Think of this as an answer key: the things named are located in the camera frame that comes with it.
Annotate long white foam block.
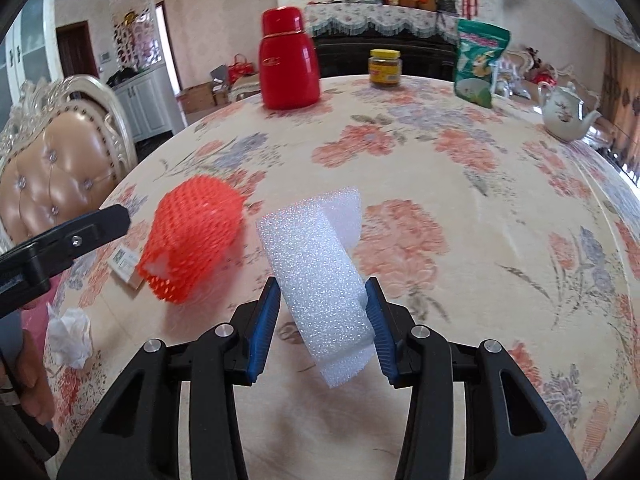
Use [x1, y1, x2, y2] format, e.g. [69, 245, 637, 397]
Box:
[256, 187, 377, 390]

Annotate yellow lid glass jar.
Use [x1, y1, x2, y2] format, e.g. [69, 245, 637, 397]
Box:
[368, 49, 403, 89]

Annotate orange foam fruit net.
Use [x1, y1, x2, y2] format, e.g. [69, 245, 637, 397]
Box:
[136, 176, 247, 305]

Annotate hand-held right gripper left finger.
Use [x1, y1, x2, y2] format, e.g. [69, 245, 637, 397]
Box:
[56, 276, 282, 480]

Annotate dark wooden piano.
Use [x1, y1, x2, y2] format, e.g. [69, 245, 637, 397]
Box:
[312, 27, 458, 79]

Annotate small cardboard box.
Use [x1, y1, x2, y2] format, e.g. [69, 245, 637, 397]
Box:
[108, 244, 147, 291]

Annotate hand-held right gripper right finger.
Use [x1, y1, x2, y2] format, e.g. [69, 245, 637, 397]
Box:
[364, 276, 587, 480]

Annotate red gift bag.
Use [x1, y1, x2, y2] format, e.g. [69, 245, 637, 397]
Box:
[227, 53, 256, 84]

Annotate beige tufted leather chair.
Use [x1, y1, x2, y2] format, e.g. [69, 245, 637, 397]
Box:
[0, 75, 139, 257]

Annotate person's left hand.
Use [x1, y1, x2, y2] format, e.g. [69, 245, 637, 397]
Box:
[16, 331, 56, 427]

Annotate brown patterned curtain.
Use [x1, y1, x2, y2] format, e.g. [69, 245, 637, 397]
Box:
[600, 35, 640, 136]

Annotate white cabinet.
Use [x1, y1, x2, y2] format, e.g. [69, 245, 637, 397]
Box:
[112, 66, 174, 142]

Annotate brown cardboard carton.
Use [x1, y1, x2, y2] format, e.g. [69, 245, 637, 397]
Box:
[177, 82, 217, 114]

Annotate green snack bag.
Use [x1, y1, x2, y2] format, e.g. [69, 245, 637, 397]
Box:
[453, 18, 511, 108]

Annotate brown wooden door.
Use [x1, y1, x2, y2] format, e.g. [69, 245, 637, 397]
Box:
[55, 20, 99, 82]

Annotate crumpled white tissue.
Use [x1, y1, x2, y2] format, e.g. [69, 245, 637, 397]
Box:
[46, 307, 95, 370]

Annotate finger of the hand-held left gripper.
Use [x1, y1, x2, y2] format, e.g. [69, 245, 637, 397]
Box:
[24, 203, 132, 291]

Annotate floral lace cover cloth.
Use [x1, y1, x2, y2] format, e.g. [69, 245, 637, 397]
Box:
[304, 2, 464, 39]

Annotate red thermos flask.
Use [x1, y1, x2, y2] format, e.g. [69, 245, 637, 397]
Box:
[258, 6, 321, 110]

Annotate white ceramic teapot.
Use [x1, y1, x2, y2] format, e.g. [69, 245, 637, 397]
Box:
[537, 81, 603, 142]

